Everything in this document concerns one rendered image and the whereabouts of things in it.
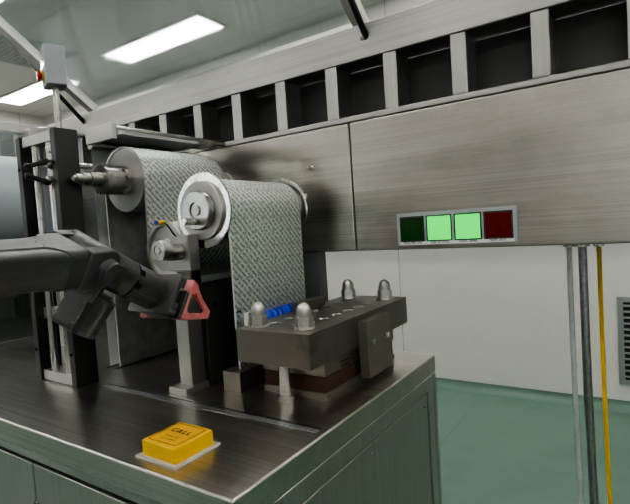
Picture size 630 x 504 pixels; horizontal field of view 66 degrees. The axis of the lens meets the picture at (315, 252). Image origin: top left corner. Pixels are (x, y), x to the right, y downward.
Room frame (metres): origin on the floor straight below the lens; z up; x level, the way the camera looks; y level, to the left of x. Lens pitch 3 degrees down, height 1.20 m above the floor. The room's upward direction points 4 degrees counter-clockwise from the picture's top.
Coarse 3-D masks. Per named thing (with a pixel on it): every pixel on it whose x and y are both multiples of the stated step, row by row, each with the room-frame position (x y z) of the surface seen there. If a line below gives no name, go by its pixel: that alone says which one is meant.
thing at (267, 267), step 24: (240, 240) 0.95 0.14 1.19; (264, 240) 1.01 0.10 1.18; (288, 240) 1.08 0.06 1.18; (240, 264) 0.95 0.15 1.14; (264, 264) 1.01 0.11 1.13; (288, 264) 1.07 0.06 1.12; (240, 288) 0.94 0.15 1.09; (264, 288) 1.00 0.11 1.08; (288, 288) 1.07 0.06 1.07; (240, 312) 0.94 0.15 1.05
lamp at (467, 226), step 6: (456, 216) 1.00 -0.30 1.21; (462, 216) 0.99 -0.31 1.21; (468, 216) 0.99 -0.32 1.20; (474, 216) 0.98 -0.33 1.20; (456, 222) 1.00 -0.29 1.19; (462, 222) 1.00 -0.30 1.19; (468, 222) 0.99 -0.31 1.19; (474, 222) 0.98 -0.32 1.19; (456, 228) 1.00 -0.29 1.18; (462, 228) 1.00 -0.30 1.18; (468, 228) 0.99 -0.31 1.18; (474, 228) 0.98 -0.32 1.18; (456, 234) 1.00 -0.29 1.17; (462, 234) 1.00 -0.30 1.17; (468, 234) 0.99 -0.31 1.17; (474, 234) 0.98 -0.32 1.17; (480, 234) 0.98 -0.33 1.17
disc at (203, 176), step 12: (192, 180) 0.97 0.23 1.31; (204, 180) 0.95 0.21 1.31; (216, 180) 0.93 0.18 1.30; (180, 192) 0.99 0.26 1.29; (228, 204) 0.92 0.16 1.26; (180, 216) 0.99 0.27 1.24; (228, 216) 0.92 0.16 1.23; (228, 228) 0.92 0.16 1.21; (204, 240) 0.96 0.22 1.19; (216, 240) 0.94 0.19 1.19
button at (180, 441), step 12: (168, 432) 0.68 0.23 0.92; (180, 432) 0.68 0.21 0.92; (192, 432) 0.68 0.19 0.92; (204, 432) 0.67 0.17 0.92; (144, 444) 0.66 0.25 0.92; (156, 444) 0.65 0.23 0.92; (168, 444) 0.64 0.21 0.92; (180, 444) 0.64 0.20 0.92; (192, 444) 0.65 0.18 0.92; (204, 444) 0.67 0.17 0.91; (156, 456) 0.65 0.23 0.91; (168, 456) 0.63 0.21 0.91; (180, 456) 0.63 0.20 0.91
